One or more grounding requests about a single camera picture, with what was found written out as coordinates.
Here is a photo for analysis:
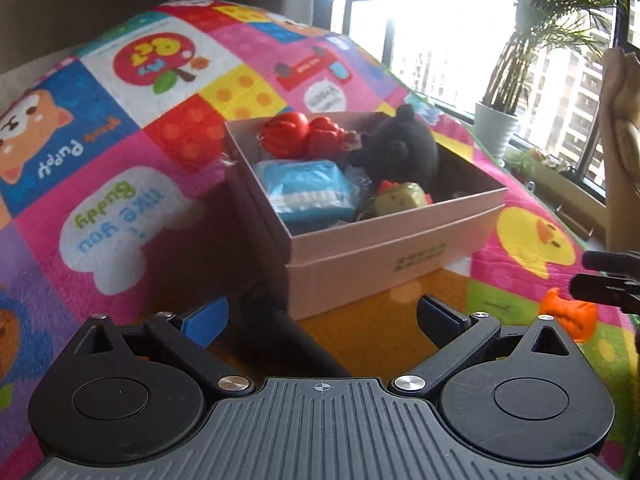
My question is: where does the pink cardboard box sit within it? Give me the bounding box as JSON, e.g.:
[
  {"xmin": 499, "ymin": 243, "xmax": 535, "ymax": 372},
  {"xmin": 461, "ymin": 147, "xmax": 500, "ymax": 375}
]
[{"xmin": 222, "ymin": 110, "xmax": 509, "ymax": 322}]

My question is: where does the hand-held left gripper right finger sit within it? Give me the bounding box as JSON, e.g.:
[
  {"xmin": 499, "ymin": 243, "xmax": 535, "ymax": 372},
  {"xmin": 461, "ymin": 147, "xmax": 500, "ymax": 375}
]
[{"xmin": 391, "ymin": 294, "xmax": 581, "ymax": 402}]

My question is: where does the dark red toy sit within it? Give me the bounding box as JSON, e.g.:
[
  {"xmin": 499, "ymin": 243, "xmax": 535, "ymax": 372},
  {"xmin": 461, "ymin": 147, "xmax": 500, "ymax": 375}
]
[{"xmin": 306, "ymin": 117, "xmax": 352, "ymax": 162}]

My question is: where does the potted palm plant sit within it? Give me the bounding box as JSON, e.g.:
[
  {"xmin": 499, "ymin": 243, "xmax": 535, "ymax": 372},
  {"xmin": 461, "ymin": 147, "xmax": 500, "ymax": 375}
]
[{"xmin": 471, "ymin": 0, "xmax": 640, "ymax": 162}]

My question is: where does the colourful printed play mat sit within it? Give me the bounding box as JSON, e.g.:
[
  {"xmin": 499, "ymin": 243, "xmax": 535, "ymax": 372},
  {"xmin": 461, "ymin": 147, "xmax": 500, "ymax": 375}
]
[{"xmin": 0, "ymin": 0, "xmax": 640, "ymax": 477}]

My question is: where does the black window frame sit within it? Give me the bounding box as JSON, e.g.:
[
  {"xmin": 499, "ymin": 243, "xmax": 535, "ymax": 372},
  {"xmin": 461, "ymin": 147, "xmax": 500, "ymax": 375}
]
[{"xmin": 312, "ymin": 0, "xmax": 640, "ymax": 196}]

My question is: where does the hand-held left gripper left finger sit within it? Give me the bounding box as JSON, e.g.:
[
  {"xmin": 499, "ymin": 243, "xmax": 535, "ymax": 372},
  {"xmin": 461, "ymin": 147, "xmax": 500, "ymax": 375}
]
[{"xmin": 70, "ymin": 296, "xmax": 254, "ymax": 398}]

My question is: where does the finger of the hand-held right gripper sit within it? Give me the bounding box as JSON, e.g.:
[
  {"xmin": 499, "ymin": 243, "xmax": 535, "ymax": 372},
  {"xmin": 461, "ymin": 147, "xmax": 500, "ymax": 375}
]
[
  {"xmin": 582, "ymin": 250, "xmax": 640, "ymax": 272},
  {"xmin": 569, "ymin": 273, "xmax": 640, "ymax": 315}
]

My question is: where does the small potted plant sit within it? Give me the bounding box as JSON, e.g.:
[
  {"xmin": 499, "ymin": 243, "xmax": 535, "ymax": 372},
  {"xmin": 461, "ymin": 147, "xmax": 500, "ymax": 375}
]
[{"xmin": 504, "ymin": 146, "xmax": 538, "ymax": 183}]

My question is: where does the orange plastic toy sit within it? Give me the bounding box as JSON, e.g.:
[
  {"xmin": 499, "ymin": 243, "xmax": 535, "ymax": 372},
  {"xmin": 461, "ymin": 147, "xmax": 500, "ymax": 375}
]
[{"xmin": 540, "ymin": 287, "xmax": 599, "ymax": 344}]

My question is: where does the blue tissue packet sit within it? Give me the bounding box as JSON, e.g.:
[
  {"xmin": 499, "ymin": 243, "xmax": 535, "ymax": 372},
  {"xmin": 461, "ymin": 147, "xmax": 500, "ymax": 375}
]
[{"xmin": 252, "ymin": 159, "xmax": 360, "ymax": 224}]

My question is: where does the beige wooden sculpture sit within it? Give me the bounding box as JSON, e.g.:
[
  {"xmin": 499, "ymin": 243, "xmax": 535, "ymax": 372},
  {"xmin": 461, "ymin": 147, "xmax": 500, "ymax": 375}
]
[{"xmin": 599, "ymin": 47, "xmax": 640, "ymax": 252}]

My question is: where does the yellow-green cup toy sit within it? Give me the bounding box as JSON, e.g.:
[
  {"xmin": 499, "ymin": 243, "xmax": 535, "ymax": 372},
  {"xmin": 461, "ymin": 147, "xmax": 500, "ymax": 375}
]
[{"xmin": 374, "ymin": 180, "xmax": 434, "ymax": 219}]

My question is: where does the black plush toy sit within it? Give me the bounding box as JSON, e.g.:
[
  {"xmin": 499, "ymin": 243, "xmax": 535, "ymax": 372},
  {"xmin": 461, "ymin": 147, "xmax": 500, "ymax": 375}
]
[{"xmin": 348, "ymin": 105, "xmax": 442, "ymax": 197}]

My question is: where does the red pumpkin toy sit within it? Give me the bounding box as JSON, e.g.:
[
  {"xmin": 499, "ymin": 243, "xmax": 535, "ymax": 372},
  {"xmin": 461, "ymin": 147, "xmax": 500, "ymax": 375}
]
[{"xmin": 260, "ymin": 112, "xmax": 312, "ymax": 157}]

